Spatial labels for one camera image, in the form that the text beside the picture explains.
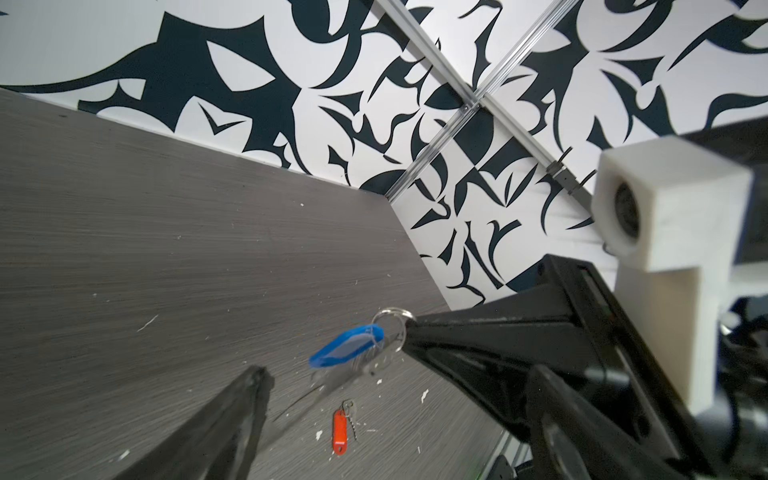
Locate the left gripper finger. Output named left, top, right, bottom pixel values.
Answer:
left=117, top=366, right=274, bottom=480

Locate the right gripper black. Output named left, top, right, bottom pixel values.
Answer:
left=403, top=255, right=720, bottom=479

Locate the red capped key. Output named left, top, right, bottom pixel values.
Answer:
left=331, top=399, right=357, bottom=456

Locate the blue capped key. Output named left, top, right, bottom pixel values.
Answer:
left=308, top=324, right=385, bottom=369

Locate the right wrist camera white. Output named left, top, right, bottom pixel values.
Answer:
left=591, top=136, right=754, bottom=415

